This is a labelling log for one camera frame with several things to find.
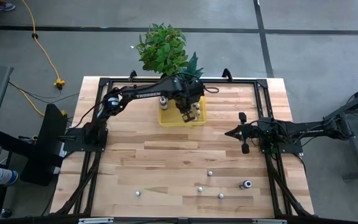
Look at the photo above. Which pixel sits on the silver aluminium extrusion post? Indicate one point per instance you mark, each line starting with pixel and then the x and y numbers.
pixel 269 221
pixel 96 220

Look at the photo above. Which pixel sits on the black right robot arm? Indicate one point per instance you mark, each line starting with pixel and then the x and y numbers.
pixel 309 130

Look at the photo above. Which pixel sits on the spiky plant in white pot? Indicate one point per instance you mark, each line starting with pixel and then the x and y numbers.
pixel 193 67

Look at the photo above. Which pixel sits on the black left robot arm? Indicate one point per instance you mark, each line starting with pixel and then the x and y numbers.
pixel 148 93

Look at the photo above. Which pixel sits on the black overhead crossbar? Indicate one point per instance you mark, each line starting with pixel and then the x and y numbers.
pixel 154 221

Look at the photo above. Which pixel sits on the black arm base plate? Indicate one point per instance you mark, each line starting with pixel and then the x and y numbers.
pixel 73 144
pixel 291 150

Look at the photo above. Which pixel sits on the yellow translucent plastic bin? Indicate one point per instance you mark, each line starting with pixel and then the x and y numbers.
pixel 169 119

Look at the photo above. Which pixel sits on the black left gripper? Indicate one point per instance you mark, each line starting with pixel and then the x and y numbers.
pixel 189 104

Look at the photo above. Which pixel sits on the black equipment stand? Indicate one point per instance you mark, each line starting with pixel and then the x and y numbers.
pixel 51 124

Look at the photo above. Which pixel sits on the black caster wheel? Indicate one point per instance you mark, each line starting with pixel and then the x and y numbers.
pixel 6 213

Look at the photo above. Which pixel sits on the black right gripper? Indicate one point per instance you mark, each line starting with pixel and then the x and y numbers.
pixel 252 133

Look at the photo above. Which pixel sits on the leafy plant in black pot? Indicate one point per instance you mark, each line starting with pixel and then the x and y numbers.
pixel 163 49

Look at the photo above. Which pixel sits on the white cylinder with blue end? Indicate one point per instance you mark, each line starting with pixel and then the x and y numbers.
pixel 3 175

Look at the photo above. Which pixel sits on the black metal cart frame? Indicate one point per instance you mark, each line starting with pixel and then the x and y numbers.
pixel 357 149

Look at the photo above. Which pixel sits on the person's shoe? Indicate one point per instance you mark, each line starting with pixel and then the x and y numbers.
pixel 5 6

